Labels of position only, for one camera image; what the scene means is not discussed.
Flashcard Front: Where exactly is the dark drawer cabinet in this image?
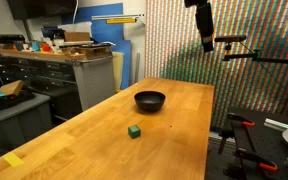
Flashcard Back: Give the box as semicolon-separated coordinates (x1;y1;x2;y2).
0;54;77;94

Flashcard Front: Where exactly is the yellow spirit level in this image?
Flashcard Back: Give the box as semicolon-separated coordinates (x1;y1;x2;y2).
105;17;138;25

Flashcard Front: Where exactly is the grey plastic bin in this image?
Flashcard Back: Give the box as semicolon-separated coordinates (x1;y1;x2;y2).
0;92;52;152

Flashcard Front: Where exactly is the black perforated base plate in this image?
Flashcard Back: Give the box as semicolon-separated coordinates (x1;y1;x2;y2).
205;105;288;180

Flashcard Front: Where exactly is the cardboard box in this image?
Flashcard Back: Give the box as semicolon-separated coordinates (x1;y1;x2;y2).
63;31;92;43

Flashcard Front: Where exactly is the dark wall screen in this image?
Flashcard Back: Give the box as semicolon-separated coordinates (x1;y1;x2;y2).
6;0;79;21

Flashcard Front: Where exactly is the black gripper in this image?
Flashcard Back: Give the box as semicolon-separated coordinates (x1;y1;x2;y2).
195;2;215;53

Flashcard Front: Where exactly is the multicolour striped backdrop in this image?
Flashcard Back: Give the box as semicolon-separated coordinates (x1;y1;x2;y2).
144;0;288;129

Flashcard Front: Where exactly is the thin black camera cable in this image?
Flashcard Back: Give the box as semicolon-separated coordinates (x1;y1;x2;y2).
239;41;288;103

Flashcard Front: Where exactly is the silver aluminium bar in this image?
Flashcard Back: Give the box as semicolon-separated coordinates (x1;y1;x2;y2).
263;117;288;132

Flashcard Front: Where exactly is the black stereo camera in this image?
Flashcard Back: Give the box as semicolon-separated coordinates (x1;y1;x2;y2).
214;34;248;44

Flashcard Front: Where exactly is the wooden block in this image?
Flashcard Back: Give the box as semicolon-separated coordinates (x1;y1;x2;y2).
0;79;26;97

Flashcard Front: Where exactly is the black orange-handled clamp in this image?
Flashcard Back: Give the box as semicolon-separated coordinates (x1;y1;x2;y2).
223;148;279;180
217;112;256;156

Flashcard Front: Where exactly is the wooden workbench top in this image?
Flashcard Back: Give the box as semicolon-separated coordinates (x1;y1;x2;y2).
0;46;114;64

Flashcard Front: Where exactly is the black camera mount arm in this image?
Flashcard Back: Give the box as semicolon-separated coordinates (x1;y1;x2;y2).
221;42;288;70

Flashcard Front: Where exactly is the black case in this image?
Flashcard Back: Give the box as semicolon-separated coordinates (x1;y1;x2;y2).
0;89;37;116

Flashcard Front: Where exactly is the blue foam board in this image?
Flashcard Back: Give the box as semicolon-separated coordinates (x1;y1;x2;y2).
61;2;132;90

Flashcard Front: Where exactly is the white wall rail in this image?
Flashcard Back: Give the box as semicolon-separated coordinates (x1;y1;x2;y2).
90;13;146;21

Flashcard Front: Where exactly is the green block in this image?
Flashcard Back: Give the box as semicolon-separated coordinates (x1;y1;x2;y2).
127;124;142;139

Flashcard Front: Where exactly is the black bowl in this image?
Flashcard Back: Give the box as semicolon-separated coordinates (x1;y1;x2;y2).
133;90;167;113

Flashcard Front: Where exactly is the grey pegboard cabinet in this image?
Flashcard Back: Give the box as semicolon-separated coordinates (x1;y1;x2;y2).
71;54;117;112

